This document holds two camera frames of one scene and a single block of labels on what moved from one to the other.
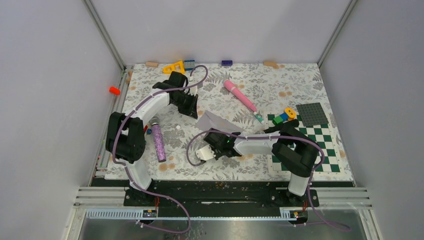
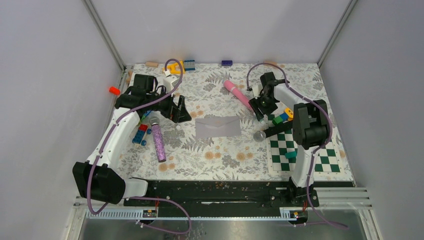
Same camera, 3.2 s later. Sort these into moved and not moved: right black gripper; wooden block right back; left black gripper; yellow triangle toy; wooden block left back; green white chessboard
Moved: left black gripper; right black gripper
Not moved: yellow triangle toy; wooden block left back; wooden block right back; green white chessboard
